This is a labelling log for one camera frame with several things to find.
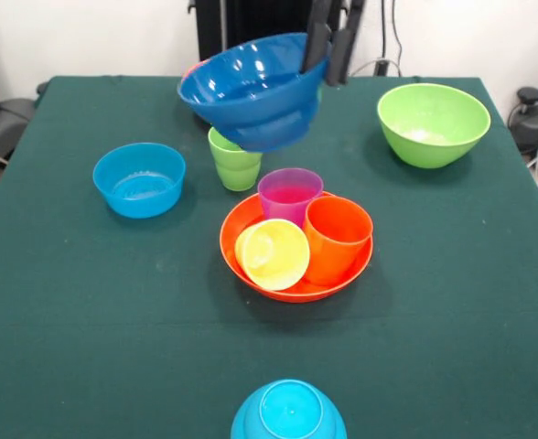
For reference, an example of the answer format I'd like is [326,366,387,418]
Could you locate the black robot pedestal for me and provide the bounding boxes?
[188,0,355,78]

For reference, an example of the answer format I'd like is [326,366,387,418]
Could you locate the grey pedestal foot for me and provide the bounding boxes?
[506,86,538,155]
[0,98,39,156]

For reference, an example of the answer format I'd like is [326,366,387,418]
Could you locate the purple plastic cup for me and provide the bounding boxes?
[256,167,325,230]

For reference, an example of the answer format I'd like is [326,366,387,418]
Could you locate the light blue plastic bowl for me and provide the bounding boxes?
[230,378,348,439]

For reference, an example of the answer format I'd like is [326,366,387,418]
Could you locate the dark blue plastic bowl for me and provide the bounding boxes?
[177,32,333,154]

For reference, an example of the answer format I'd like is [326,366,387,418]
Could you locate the orange plastic cup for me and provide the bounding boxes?
[303,195,374,284]

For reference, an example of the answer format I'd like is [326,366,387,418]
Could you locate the dark green tablecloth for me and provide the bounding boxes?
[0,75,538,439]

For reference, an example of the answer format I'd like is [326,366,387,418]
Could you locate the green plastic cup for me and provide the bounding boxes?
[208,126,264,192]

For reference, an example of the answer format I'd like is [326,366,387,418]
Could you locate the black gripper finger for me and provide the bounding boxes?
[300,0,334,76]
[325,0,367,88]

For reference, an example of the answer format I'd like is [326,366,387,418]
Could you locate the blue ribbed plastic bowl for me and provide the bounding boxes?
[92,142,187,220]

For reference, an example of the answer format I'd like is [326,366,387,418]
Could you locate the green plastic bowl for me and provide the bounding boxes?
[377,82,492,169]

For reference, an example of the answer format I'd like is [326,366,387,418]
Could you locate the yellow plastic cup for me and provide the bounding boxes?
[234,218,311,292]

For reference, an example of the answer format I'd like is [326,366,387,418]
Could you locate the black hanging wall cable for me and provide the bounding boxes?
[381,0,405,63]

